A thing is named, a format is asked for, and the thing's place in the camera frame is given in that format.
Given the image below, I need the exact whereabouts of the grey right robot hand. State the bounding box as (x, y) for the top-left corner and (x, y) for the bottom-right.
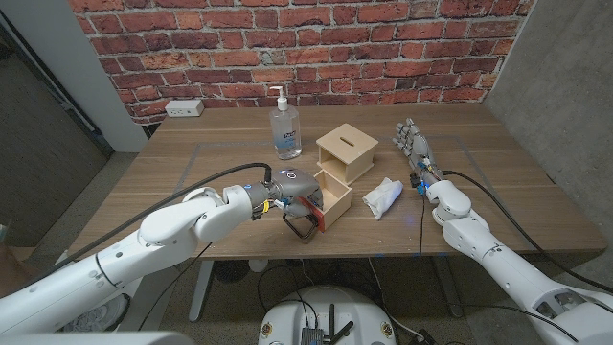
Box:
(392, 118), (444, 187)

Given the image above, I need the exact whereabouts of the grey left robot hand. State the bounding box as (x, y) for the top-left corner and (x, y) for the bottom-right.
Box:
(261, 167), (325, 219)

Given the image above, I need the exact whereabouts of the wooden drawer with red front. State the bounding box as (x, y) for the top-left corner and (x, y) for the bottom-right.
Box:
(282, 168), (353, 242)

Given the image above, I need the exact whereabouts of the wooden box with slot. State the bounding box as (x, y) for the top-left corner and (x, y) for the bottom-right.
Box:
(315, 123), (379, 186)

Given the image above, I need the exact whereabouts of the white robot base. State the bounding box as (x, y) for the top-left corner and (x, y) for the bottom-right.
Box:
(258, 286), (398, 345)

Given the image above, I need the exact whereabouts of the clear hand sanitizer pump bottle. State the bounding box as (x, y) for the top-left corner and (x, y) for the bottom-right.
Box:
(268, 85), (304, 161)

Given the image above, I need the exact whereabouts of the crumpled white cloth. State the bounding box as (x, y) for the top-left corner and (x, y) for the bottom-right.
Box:
(362, 177), (404, 221)

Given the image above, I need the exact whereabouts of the white power outlet strip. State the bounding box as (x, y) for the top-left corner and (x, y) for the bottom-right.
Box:
(165, 99), (205, 119)

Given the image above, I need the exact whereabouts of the red brick print backdrop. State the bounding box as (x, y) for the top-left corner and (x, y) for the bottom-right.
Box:
(66, 0), (537, 126)

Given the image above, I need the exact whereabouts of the white table leg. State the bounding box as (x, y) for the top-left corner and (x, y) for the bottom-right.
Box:
(188, 260), (216, 323)

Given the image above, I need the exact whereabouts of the grey table leg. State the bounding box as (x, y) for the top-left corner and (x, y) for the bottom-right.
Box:
(432, 255), (464, 319)

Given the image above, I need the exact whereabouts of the black antenna device on base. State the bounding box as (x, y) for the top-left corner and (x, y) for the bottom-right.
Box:
(300, 303), (355, 345)

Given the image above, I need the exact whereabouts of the grey sneaker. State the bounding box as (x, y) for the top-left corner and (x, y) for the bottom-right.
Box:
(60, 293), (132, 334)

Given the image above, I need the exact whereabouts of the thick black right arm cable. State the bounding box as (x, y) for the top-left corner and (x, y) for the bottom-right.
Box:
(441, 169), (613, 294)

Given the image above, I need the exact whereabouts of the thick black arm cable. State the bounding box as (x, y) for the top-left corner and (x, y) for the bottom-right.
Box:
(441, 169), (613, 294)
(18, 162), (274, 288)

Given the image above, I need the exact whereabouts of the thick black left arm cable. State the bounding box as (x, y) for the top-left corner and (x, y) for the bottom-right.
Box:
(18, 162), (274, 288)

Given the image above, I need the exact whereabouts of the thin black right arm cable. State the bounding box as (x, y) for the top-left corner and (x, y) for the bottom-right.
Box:
(417, 190), (427, 258)

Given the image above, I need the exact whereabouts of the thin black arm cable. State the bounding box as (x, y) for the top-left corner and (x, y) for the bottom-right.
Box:
(137, 241), (214, 332)
(417, 190), (427, 258)

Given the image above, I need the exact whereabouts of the black floor cable loop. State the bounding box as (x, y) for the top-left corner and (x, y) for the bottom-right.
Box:
(257, 264), (320, 330)

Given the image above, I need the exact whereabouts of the white floor cable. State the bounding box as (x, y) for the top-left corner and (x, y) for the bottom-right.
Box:
(367, 257), (425, 342)

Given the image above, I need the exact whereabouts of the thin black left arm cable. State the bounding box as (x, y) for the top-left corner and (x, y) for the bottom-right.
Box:
(137, 241), (214, 332)

